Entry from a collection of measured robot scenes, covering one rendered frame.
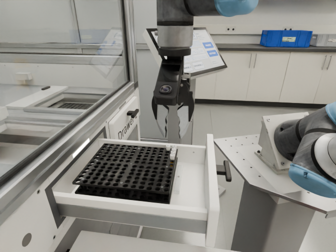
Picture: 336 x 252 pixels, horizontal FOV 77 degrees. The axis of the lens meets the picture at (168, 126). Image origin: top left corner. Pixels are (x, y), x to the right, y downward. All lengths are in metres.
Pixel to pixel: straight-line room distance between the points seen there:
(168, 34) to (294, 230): 0.86
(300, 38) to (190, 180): 3.37
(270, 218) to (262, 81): 2.88
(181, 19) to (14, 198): 0.43
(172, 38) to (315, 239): 1.57
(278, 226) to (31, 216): 0.79
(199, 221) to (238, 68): 3.14
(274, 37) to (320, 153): 3.17
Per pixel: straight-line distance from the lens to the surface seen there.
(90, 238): 0.60
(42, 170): 0.49
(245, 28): 4.08
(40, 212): 0.51
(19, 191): 0.45
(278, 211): 0.89
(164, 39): 0.46
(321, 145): 0.60
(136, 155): 0.59
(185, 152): 0.65
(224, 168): 0.54
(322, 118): 0.71
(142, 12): 2.13
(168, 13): 0.45
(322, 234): 1.83
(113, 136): 0.74
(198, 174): 0.63
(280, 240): 1.03
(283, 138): 0.80
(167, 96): 0.40
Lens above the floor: 1.22
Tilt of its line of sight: 26 degrees down
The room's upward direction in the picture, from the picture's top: straight up
